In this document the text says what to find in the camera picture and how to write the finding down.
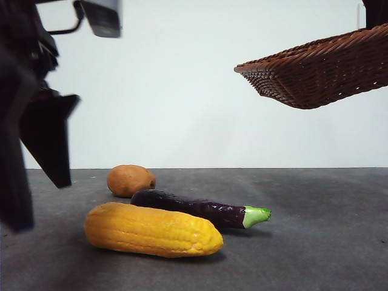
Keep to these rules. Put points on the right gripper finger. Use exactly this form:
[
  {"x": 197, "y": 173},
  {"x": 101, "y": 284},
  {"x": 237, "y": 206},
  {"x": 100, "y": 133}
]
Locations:
[{"x": 376, "y": 12}]

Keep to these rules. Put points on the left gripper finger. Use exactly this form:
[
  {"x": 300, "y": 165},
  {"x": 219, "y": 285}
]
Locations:
[
  {"x": 12, "y": 157},
  {"x": 48, "y": 136}
]

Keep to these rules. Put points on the brown wicker basket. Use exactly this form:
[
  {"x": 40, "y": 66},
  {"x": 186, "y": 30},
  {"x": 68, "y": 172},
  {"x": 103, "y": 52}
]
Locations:
[{"x": 318, "y": 78}]

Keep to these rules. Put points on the yellow corn cob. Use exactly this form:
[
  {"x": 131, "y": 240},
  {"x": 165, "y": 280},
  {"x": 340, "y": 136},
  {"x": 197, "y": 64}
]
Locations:
[{"x": 151, "y": 230}]

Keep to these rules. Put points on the brown potato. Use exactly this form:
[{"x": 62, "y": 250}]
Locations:
[{"x": 128, "y": 180}]

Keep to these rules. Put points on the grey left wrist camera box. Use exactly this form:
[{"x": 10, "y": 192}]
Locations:
[{"x": 103, "y": 18}]

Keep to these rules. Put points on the purple eggplant with green stem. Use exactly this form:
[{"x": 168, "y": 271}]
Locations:
[{"x": 194, "y": 208}]

